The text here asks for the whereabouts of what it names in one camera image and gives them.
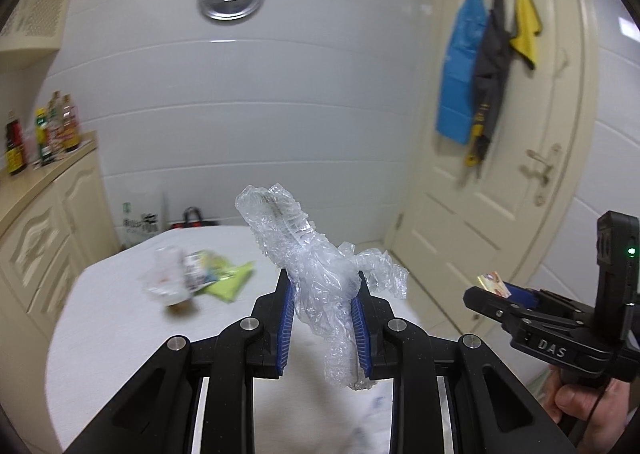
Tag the blue apron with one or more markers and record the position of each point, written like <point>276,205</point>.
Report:
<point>457,79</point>

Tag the amber oil bottle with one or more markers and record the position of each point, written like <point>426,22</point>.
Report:
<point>70,126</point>

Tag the clear plastic wrap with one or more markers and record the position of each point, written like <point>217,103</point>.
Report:
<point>320,274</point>

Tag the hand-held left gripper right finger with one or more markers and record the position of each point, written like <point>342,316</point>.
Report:
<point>361,334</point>

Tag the cream counter cabinet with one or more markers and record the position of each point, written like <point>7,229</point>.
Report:
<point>45,234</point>

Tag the white rice bag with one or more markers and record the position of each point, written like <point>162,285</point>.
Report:
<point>142,224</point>

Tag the clear plastic red print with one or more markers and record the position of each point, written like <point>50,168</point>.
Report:
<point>167,276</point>

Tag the red bag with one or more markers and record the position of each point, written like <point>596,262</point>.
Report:
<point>192,220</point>

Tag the cream door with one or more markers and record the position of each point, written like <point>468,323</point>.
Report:
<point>550,109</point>

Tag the yellow green bottle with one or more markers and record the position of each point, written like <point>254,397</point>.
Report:
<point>43,139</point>

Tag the grey apron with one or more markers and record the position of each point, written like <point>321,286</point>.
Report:
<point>490,79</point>

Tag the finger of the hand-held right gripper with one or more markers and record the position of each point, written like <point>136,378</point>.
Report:
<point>492,306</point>
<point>522,295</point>

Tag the dark sauce bottle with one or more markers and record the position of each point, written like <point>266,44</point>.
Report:
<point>15,146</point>

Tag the yellow cloth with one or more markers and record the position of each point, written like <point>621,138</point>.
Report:
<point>525,34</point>

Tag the small gold red packet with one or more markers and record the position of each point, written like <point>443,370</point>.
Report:
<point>492,284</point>

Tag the green white snack packet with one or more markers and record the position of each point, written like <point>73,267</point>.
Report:
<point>225,279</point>

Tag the person's right hand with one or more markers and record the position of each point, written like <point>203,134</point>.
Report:
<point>580,401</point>

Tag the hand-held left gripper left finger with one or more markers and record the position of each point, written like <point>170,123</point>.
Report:
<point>284,324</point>

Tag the cream wall cabinet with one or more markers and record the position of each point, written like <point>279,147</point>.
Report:
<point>35,9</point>

